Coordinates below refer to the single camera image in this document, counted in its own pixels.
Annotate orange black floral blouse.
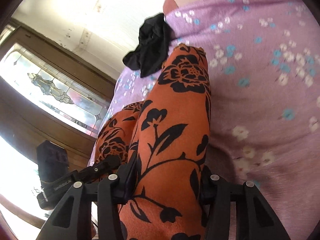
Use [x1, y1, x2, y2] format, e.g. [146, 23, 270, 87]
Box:
[94, 44, 210, 239]

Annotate stained glass wooden door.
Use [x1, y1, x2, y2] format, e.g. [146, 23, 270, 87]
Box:
[1, 20, 115, 169]

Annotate purple floral bed sheet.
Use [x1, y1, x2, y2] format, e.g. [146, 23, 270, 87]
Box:
[101, 0, 319, 239]

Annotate black crumpled garment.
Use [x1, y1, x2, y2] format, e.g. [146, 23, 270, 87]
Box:
[123, 13, 172, 78]

